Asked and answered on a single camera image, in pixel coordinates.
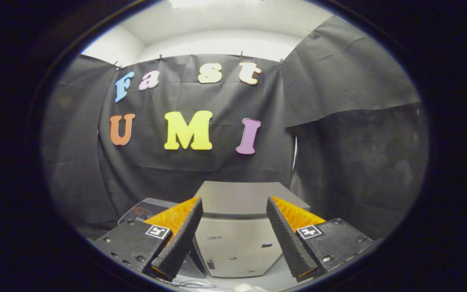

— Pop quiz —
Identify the black backdrop cloth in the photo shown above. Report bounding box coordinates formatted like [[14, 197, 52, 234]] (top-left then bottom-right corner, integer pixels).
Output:
[[42, 16, 429, 240]]

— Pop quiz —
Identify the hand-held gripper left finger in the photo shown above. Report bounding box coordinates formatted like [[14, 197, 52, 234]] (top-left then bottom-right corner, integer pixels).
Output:
[[93, 197, 204, 282]]

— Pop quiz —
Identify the thin black cable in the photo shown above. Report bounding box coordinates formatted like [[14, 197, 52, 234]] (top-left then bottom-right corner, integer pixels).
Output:
[[152, 277, 218, 290]]

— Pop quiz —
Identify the grey washing machine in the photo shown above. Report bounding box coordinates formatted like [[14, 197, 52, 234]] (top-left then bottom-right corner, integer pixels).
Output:
[[118, 198, 208, 279]]

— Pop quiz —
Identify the dark washing machine lid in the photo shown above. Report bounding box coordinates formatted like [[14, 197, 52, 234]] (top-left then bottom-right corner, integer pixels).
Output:
[[118, 198, 180, 224]]

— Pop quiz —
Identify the beige cabinet with dark frame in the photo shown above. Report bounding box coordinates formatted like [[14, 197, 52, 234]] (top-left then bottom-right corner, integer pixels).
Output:
[[193, 181, 311, 279]]

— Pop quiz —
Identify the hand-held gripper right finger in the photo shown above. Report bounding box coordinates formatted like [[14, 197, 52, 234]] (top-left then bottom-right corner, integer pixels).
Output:
[[266, 196, 375, 283]]

